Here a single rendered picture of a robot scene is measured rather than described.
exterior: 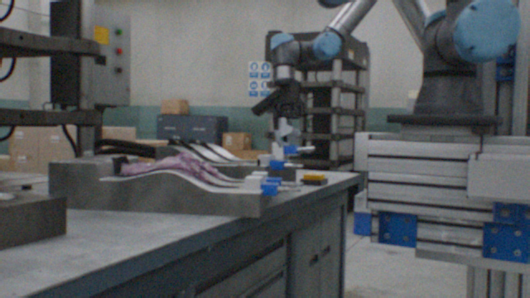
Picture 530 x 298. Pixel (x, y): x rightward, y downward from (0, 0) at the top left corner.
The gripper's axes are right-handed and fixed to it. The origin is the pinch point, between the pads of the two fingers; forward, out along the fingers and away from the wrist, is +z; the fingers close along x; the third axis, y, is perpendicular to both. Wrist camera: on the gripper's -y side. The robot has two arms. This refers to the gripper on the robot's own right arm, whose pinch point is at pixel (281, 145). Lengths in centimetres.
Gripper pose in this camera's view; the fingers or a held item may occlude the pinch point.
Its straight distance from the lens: 158.3
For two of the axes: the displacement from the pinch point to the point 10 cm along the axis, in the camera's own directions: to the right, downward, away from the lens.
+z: 0.5, 9.9, -1.3
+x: 4.1, 1.0, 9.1
